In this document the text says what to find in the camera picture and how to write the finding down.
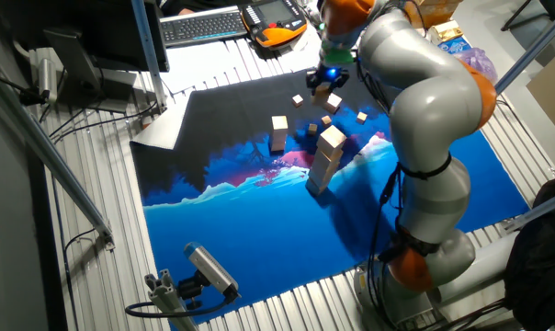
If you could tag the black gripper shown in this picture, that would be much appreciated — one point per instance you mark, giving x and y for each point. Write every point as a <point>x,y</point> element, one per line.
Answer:
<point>329,74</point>

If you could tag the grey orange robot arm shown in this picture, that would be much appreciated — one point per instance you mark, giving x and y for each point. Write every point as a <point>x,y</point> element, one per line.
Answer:
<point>433,106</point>

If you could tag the person bare hand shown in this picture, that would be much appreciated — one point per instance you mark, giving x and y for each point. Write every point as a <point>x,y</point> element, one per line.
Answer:
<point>186,10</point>

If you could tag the orange black teach pendant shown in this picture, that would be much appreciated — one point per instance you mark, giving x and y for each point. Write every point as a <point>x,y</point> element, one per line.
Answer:
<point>277,34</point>

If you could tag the brown cardboard box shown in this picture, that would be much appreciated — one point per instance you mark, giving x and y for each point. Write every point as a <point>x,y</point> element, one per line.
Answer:
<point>438,11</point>

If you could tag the blue white carton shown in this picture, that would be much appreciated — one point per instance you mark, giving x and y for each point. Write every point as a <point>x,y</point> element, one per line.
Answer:
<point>454,45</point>

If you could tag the black computer keyboard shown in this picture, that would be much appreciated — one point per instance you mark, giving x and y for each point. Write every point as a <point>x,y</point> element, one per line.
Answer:
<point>199,25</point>

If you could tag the purple plastic bag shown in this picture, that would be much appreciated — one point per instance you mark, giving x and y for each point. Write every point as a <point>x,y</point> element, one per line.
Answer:
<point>479,60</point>

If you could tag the blue landscape print mat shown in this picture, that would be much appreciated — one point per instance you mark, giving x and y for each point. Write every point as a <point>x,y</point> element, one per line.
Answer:
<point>259,230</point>

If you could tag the white paper sheet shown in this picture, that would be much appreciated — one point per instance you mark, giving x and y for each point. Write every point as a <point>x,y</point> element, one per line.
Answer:
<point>160,128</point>

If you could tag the black computer monitor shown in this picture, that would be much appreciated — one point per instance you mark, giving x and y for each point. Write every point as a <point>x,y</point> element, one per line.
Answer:
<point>98,27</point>

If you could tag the white cylindrical tube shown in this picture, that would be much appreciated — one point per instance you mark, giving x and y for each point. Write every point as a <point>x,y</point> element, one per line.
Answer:
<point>484,271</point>

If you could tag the dark monitor stand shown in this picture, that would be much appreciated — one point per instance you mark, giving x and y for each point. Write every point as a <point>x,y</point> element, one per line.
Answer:
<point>75,60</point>

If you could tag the silver cylindrical device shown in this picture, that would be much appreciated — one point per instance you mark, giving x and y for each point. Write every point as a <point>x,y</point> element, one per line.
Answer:
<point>48,78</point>

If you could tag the black jacket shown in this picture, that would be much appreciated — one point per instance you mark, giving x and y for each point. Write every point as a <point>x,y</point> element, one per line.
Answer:
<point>544,266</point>

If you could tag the silver aluminium frame post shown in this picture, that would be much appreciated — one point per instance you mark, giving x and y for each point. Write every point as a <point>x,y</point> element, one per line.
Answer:
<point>150,60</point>

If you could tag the silver aluminium frame bar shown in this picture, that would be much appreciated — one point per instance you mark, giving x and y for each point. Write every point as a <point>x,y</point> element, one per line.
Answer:
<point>535,48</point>
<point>52,156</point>
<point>539,209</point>

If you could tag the silver bar camera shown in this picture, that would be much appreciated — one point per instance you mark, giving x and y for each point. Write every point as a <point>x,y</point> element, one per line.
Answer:
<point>211,269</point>

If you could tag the black camera ball mount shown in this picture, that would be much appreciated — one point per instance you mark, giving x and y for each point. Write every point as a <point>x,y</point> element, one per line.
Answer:
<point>190,288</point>

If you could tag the short aluminium extrusion post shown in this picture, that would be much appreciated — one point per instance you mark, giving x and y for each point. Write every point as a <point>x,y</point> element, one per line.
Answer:
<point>165,299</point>

